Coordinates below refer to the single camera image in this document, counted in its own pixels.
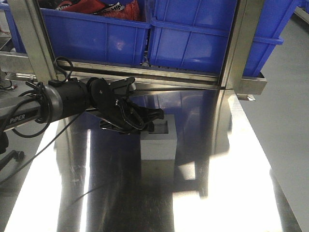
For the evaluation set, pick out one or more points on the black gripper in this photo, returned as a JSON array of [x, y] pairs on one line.
[[118, 114]]

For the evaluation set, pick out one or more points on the gray cube base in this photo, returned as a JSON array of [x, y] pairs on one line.
[[161, 144]]

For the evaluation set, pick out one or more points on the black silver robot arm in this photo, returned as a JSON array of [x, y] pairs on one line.
[[58, 100]]

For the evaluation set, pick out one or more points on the blue plastic bin center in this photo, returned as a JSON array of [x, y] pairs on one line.
[[190, 34]]

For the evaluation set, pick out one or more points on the blue plastic bin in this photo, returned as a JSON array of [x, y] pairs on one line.
[[273, 19], [190, 34]]

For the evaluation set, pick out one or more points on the blue bin with red items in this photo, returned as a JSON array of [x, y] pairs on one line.
[[98, 38]]

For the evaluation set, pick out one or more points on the blue bin far left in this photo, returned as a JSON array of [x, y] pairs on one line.
[[17, 41]]

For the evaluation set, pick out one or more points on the blue plastic bin right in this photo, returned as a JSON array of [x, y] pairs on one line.
[[273, 19]]

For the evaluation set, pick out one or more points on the black chair caster leg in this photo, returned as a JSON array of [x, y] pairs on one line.
[[16, 155]]

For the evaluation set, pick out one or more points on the stainless steel rack frame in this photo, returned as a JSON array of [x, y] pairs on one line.
[[37, 63]]

